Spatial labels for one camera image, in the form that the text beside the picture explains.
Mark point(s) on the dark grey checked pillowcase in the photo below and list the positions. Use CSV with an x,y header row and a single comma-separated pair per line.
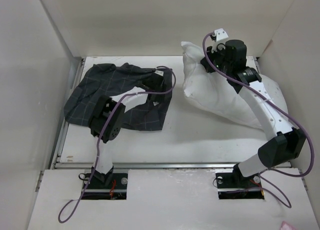
x,y
111,80

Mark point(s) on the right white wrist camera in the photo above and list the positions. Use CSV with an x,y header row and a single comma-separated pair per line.
x,y
219,37

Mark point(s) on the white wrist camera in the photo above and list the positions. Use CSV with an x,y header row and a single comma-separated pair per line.
x,y
159,72
219,37

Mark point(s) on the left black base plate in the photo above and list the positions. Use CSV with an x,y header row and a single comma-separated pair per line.
x,y
115,188

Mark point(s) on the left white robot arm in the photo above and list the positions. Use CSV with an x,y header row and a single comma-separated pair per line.
x,y
106,120

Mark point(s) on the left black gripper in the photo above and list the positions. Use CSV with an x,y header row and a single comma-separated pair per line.
x,y
162,88

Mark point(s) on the aluminium right rail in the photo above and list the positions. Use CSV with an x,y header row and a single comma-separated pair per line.
x,y
256,64

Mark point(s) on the aluminium front rail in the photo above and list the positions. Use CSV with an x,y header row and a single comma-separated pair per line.
x,y
59,165

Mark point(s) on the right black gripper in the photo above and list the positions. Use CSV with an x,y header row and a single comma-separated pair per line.
x,y
211,55

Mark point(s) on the pink object at corner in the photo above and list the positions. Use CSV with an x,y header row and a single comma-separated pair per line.
x,y
286,226

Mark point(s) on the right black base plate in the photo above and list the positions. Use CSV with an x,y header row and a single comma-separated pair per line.
x,y
229,186

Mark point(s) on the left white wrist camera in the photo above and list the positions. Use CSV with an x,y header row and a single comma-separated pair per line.
x,y
159,72

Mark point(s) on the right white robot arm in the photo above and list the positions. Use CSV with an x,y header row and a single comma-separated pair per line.
x,y
284,141

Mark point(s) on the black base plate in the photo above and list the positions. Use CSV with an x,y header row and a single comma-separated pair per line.
x,y
229,186
115,188

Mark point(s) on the white pillow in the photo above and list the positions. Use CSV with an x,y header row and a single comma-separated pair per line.
x,y
211,92

